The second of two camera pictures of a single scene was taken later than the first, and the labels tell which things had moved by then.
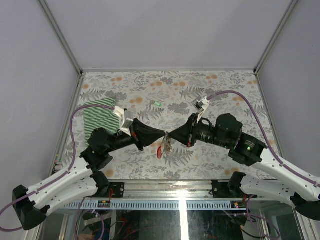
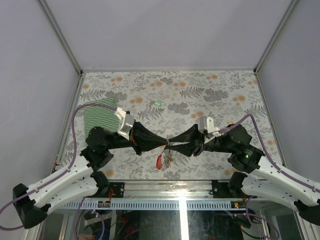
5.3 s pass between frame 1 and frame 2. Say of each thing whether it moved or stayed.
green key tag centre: stayed
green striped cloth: stayed
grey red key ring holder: moved
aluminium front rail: stayed
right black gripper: moved
